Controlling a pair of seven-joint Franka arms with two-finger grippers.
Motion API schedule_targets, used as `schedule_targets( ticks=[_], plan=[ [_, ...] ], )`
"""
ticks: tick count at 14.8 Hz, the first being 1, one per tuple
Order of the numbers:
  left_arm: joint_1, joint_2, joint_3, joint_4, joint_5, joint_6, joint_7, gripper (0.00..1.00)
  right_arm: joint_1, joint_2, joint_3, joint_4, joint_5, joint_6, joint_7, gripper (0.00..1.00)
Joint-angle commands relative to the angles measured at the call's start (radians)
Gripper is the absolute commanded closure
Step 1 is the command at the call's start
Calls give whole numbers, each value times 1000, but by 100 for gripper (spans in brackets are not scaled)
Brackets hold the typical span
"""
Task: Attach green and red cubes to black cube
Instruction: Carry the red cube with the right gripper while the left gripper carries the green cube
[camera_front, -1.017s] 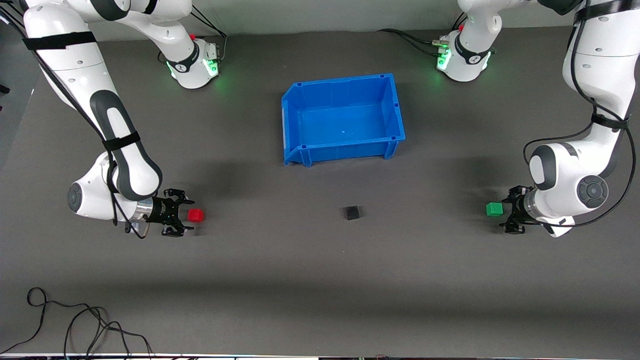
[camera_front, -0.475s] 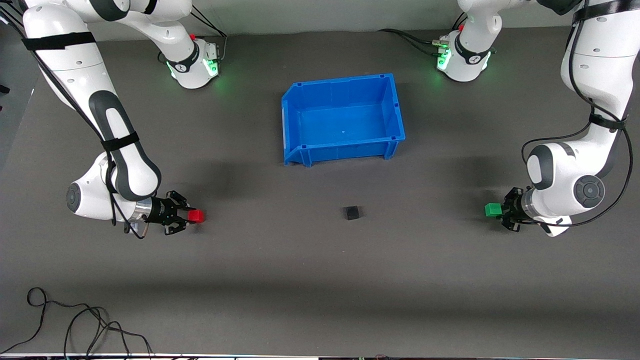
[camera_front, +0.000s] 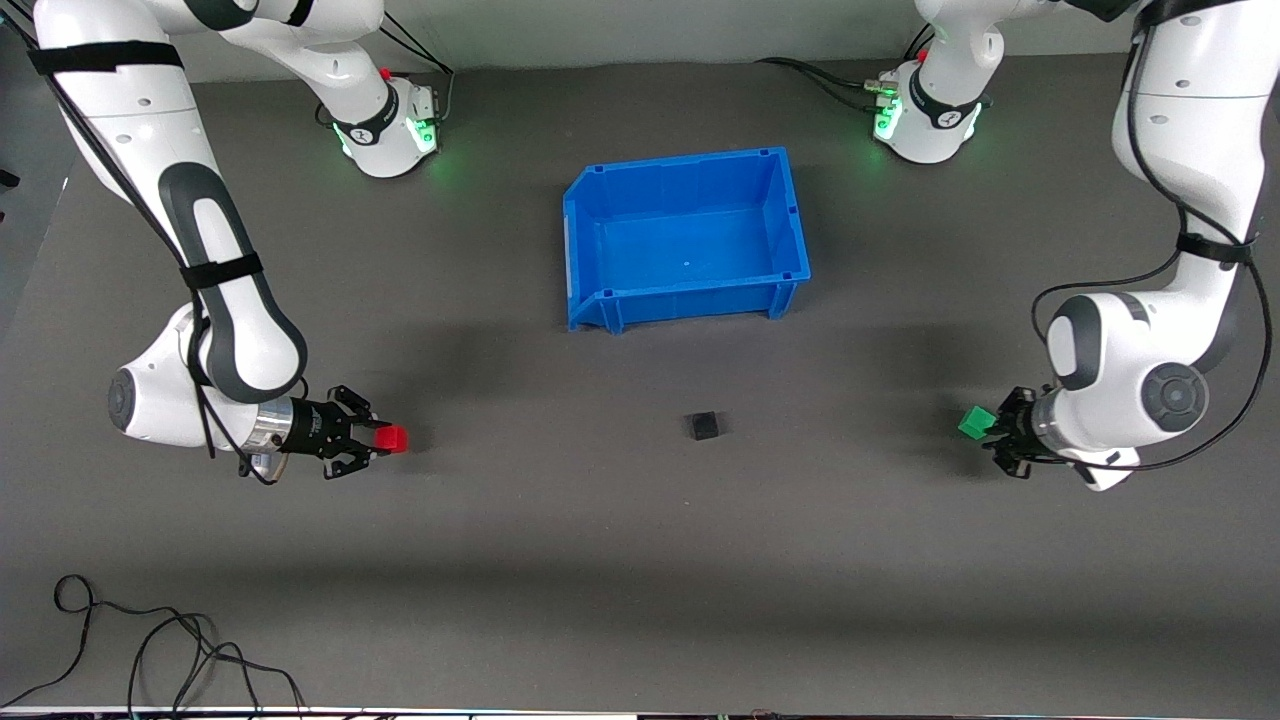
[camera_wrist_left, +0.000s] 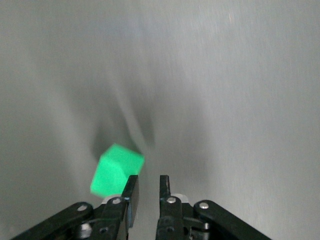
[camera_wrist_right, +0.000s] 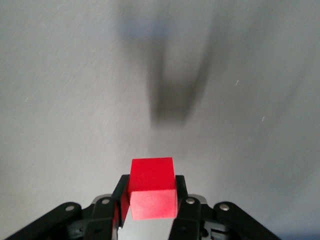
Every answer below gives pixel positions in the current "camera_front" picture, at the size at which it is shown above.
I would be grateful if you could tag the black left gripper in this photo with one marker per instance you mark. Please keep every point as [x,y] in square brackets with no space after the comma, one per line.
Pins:
[1018,429]

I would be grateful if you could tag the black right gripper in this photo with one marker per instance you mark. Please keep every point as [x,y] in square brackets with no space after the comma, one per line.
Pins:
[313,427]

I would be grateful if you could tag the green cube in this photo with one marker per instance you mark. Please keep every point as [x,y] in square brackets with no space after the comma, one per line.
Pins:
[977,422]

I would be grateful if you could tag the red cube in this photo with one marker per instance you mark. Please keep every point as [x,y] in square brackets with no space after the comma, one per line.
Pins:
[394,439]

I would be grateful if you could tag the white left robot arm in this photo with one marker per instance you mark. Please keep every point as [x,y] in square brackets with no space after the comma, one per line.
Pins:
[1190,150]

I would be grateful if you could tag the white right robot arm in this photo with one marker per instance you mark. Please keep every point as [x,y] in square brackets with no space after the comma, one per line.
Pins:
[150,130]

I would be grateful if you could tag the black cube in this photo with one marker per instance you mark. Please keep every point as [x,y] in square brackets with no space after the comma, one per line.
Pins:
[704,427]

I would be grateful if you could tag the blue plastic storage bin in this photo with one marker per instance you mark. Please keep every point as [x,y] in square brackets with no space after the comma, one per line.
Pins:
[690,250]

